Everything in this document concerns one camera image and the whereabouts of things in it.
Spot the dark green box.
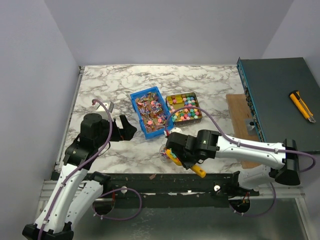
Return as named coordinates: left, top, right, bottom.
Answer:
left=236, top=57, right=320, bottom=155

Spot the clear plastic round container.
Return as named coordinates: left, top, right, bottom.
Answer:
left=159, top=144, right=173, bottom=163

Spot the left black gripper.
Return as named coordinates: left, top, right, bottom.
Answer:
left=95, top=114, right=137, bottom=148

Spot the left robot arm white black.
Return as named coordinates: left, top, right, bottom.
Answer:
left=22, top=113, right=137, bottom=240

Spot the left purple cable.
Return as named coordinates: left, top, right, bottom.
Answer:
left=37, top=98, right=143, bottom=240

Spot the wooden board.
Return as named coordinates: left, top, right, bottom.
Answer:
left=225, top=93, right=263, bottom=170

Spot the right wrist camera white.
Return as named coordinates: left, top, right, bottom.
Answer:
left=169, top=127, right=182, bottom=134

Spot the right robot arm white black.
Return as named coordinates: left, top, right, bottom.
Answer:
left=165, top=129, right=301, bottom=196

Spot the yellow plastic scoop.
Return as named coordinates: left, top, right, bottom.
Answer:
left=165, top=149, right=206, bottom=178

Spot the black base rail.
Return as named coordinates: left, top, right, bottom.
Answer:
left=108, top=171, right=259, bottom=209

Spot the blue plastic candy bin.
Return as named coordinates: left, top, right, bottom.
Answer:
left=130, top=86, right=174, bottom=140

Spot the yellow utility knife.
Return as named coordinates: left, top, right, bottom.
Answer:
left=289, top=90, right=316, bottom=123

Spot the metal tin of star candies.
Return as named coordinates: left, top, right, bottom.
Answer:
left=165, top=92, right=203, bottom=127

